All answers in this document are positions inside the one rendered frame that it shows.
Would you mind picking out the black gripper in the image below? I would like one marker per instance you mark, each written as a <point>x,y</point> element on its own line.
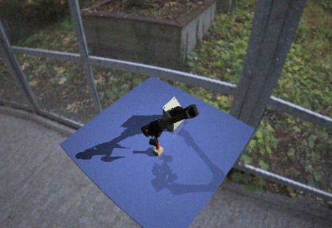
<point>155,140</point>

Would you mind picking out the brown square block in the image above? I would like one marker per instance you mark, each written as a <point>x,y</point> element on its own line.
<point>157,151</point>

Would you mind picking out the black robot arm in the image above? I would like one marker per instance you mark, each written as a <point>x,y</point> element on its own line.
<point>177,114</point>

